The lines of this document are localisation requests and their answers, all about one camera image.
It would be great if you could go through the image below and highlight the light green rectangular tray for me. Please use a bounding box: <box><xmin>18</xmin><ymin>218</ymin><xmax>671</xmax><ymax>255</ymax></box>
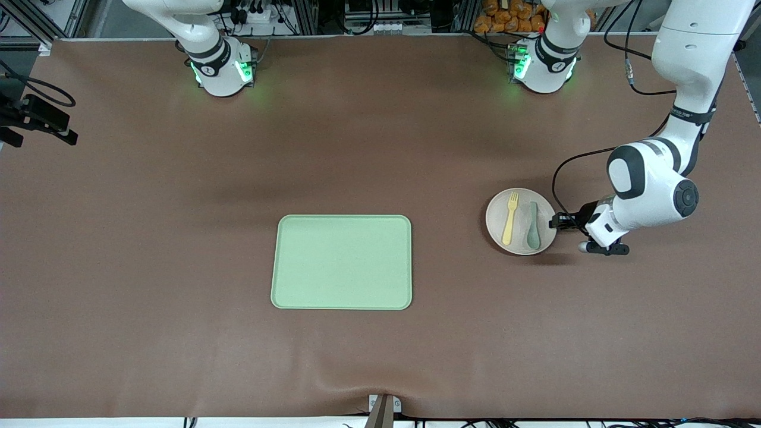
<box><xmin>271</xmin><ymin>215</ymin><xmax>413</xmax><ymax>311</ymax></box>

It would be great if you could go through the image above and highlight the aluminium frame post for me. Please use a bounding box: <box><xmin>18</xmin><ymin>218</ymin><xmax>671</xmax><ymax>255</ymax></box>
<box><xmin>453</xmin><ymin>0</ymin><xmax>477</xmax><ymax>33</ymax></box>
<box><xmin>294</xmin><ymin>0</ymin><xmax>319</xmax><ymax>35</ymax></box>

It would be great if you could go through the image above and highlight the silver table edge bracket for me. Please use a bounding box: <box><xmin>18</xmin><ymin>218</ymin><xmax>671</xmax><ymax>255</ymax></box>
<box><xmin>369</xmin><ymin>394</ymin><xmax>402</xmax><ymax>414</ymax></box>

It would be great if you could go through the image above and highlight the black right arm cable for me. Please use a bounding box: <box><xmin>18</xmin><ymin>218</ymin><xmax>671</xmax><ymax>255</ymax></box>
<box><xmin>0</xmin><ymin>59</ymin><xmax>77</xmax><ymax>109</ymax></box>

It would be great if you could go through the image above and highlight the black left camera mount bracket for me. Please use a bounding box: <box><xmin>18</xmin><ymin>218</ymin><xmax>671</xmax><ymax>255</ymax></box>
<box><xmin>587</xmin><ymin>237</ymin><xmax>630</xmax><ymax>257</ymax></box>

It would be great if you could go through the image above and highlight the orange food item pile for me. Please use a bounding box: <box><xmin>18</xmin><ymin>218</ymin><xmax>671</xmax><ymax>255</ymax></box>
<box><xmin>474</xmin><ymin>0</ymin><xmax>546</xmax><ymax>34</ymax></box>

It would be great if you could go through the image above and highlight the yellow plastic fork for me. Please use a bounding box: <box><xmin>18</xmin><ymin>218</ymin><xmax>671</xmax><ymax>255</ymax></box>
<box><xmin>501</xmin><ymin>191</ymin><xmax>520</xmax><ymax>246</ymax></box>

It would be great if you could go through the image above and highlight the aluminium frame beam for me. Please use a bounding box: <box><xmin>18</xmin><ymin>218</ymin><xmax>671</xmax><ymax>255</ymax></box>
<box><xmin>0</xmin><ymin>0</ymin><xmax>90</xmax><ymax>55</ymax></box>

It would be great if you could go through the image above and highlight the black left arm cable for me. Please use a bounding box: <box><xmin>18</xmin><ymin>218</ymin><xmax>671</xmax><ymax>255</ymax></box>
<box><xmin>551</xmin><ymin>0</ymin><xmax>680</xmax><ymax>222</ymax></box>

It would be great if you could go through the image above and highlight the white power strip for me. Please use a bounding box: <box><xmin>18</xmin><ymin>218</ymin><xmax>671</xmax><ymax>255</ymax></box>
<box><xmin>234</xmin><ymin>0</ymin><xmax>287</xmax><ymax>26</ymax></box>

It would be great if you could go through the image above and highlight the round white plate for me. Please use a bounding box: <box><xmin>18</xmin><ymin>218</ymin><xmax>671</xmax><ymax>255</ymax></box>
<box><xmin>486</xmin><ymin>188</ymin><xmax>558</xmax><ymax>256</ymax></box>

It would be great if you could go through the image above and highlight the white terminal strip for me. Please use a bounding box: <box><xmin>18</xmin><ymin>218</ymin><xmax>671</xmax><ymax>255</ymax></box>
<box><xmin>351</xmin><ymin>21</ymin><xmax>412</xmax><ymax>34</ymax></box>

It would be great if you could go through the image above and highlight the brown table cover mat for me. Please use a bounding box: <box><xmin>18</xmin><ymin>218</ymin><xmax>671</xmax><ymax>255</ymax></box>
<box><xmin>0</xmin><ymin>33</ymin><xmax>761</xmax><ymax>420</ymax></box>

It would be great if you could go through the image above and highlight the grey camera stand post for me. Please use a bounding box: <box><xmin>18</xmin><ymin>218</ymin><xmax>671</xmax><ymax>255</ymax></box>
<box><xmin>364</xmin><ymin>395</ymin><xmax>395</xmax><ymax>428</ymax></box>

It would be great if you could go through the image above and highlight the pale green plastic spoon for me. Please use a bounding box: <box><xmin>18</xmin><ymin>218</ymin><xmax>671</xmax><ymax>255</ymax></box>
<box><xmin>524</xmin><ymin>201</ymin><xmax>541</xmax><ymax>251</ymax></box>

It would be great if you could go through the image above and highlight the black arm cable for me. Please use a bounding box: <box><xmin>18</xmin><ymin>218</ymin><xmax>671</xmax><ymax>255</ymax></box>
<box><xmin>0</xmin><ymin>59</ymin><xmax>77</xmax><ymax>109</ymax></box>
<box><xmin>551</xmin><ymin>0</ymin><xmax>680</xmax><ymax>222</ymax></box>

